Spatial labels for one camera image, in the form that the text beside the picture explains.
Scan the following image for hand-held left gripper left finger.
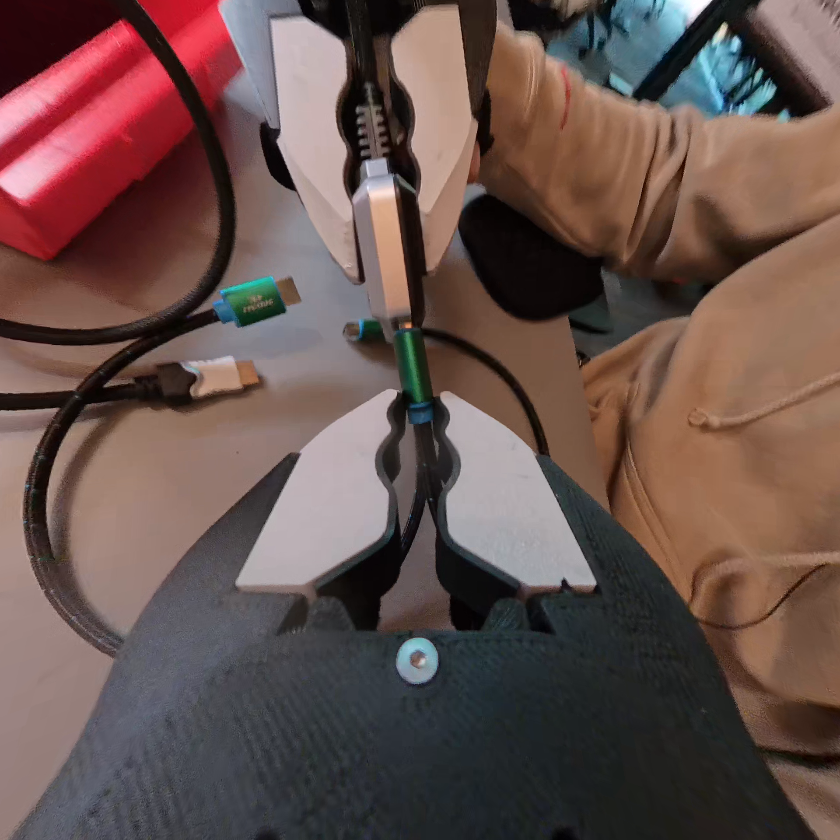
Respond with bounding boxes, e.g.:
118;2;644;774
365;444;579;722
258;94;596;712
235;389;403;589

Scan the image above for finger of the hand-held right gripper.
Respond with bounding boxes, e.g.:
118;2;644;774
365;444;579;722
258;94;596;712
388;7;481;274
269;16;366;285

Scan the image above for person's right forearm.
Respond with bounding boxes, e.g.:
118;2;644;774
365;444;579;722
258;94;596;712
469;23;840;284

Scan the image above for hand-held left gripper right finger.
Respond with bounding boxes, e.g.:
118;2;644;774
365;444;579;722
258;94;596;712
436;390;598;592

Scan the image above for black earphone wire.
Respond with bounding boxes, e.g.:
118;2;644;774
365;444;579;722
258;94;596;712
694;561;840;632

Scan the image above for person's beige hoodie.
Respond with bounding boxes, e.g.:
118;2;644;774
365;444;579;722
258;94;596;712
581;217;840;840

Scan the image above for black chair armrest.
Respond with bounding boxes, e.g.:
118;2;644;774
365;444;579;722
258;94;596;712
458;193;606;322

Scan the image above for red plastic bin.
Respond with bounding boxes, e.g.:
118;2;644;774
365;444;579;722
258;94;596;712
0;0;245;261

